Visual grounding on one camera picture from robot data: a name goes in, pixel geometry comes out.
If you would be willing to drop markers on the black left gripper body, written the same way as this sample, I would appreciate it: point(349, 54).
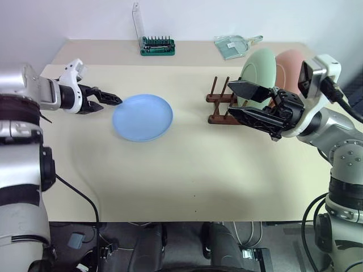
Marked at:
point(86, 93)

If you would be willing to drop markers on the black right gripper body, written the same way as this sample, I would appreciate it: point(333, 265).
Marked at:
point(289, 109)

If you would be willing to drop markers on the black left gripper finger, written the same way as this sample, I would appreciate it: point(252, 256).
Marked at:
point(109, 98)
point(92, 108)

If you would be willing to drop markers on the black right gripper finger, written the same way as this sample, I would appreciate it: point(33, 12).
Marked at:
point(249, 90)
point(258, 119)

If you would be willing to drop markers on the green plate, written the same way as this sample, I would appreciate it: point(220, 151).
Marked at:
point(261, 68)

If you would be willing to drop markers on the blue plate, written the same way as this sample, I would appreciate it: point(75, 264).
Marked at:
point(141, 117)

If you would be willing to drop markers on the red plate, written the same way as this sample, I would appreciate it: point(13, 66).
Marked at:
point(289, 68)

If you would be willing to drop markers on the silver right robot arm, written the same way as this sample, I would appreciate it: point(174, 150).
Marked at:
point(343, 158)

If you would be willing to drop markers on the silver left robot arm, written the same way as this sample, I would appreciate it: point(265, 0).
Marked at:
point(20, 158)

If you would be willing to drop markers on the brown wooden dish rack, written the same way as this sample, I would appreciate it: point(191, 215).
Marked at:
point(218, 97)

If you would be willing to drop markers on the clear green dustpan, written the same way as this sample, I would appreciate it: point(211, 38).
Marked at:
point(231, 46)

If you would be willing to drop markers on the green screwdriver bit set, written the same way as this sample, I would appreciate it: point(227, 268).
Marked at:
point(157, 46)

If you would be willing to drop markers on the small grey box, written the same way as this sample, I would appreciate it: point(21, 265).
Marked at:
point(76, 241)

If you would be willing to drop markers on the dark rounded shape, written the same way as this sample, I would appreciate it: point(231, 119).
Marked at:
point(149, 249)
point(224, 249)

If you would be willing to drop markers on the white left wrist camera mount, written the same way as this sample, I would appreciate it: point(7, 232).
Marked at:
point(72, 73)

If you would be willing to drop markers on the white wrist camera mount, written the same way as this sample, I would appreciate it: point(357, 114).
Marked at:
point(326, 71)
point(72, 73)

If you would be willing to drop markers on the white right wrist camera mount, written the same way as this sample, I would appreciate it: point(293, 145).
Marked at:
point(326, 71)

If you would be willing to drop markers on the black floor bracket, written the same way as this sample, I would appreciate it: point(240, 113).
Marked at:
point(259, 258)

